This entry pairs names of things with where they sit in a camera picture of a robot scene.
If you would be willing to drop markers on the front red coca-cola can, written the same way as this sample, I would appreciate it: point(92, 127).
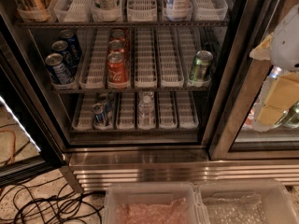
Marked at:
point(116, 67)

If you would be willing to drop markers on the middle red coca-cola can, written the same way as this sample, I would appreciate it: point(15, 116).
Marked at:
point(116, 46)

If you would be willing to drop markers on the clear water bottle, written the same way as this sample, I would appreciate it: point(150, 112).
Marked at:
point(146, 109)

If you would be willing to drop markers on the left clear plastic bin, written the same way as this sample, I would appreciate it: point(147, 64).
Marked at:
point(153, 203)

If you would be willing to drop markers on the blue pepsi can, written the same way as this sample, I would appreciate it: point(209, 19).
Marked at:
point(72, 40)
point(62, 48)
point(58, 70)

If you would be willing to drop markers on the blue can shelf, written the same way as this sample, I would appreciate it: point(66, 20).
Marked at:
point(100, 115)
point(105, 99)

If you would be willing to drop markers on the right clear plastic bin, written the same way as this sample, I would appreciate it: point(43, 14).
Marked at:
point(248, 202)

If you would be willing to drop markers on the rear blue can bottom shelf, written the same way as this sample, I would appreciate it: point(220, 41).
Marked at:
point(105, 99)

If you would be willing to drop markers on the front blue can bottom shelf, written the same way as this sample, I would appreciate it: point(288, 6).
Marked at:
point(100, 115)

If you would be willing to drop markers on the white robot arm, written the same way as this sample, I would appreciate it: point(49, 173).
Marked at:
point(290, 26)

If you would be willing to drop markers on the stainless steel fridge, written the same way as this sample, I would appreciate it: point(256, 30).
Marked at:
point(202, 130)

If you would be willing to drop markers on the rear red coca-cola can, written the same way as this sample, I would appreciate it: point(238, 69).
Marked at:
point(118, 34)

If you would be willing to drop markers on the red coca-cola can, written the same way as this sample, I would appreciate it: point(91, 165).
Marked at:
point(116, 67)
point(116, 46)
point(118, 34)

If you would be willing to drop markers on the green soda can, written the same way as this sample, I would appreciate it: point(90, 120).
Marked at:
point(201, 64)

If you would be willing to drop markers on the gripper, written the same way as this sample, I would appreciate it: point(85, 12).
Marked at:
point(286, 48)

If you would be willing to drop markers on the clear plastic bin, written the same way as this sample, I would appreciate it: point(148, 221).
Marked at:
point(153, 203)
point(248, 202)

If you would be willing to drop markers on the open fridge glass door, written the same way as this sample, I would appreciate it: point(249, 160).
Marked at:
point(25, 149)

